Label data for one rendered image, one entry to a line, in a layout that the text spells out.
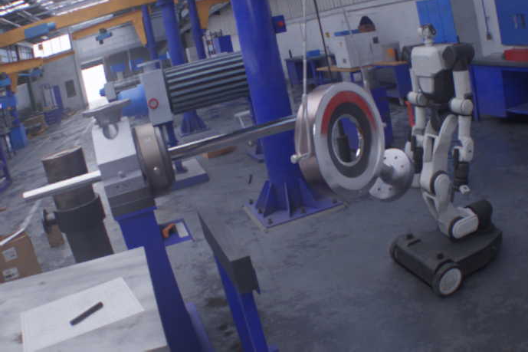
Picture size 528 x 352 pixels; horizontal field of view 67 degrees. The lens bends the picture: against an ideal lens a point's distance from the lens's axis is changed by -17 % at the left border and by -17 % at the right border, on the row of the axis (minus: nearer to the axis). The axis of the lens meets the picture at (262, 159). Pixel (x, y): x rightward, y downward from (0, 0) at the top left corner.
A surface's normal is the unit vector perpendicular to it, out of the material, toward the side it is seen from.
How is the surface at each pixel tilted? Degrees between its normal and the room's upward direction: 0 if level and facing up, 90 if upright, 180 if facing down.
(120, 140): 45
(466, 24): 90
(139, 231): 90
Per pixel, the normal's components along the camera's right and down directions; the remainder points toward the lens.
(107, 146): 0.07, -0.54
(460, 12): 0.28, 0.18
